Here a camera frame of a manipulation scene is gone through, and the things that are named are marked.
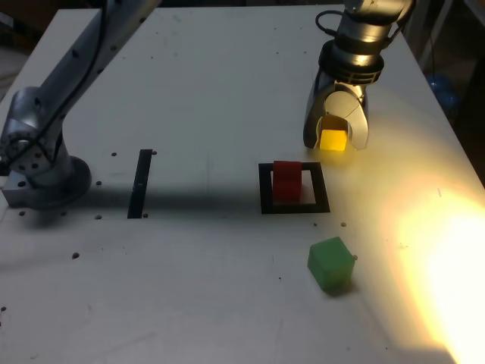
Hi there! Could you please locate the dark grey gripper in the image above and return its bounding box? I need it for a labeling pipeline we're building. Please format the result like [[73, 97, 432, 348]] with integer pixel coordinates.
[[302, 66, 383, 152]]

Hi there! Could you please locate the yellow cube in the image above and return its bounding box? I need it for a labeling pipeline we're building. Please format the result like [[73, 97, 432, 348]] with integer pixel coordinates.
[[319, 128, 349, 154]]

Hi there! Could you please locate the red cube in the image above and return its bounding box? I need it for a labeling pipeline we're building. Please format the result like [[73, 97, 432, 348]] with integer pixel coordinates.
[[272, 160, 304, 204]]

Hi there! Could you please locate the green cube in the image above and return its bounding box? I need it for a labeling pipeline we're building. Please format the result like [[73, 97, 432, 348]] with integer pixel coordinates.
[[306, 237, 355, 294]]

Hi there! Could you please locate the black tape square outline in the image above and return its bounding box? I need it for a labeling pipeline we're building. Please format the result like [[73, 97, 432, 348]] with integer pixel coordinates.
[[258, 162, 331, 215]]

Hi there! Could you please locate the blue round object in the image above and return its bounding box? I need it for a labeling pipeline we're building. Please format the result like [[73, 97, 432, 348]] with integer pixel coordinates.
[[426, 74, 462, 111]]

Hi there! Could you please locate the black tape strip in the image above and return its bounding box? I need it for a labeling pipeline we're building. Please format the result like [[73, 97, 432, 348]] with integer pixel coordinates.
[[127, 149, 154, 220]]

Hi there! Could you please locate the white metal frame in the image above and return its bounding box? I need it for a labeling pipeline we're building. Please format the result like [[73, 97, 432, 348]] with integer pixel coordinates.
[[411, 0, 455, 73]]

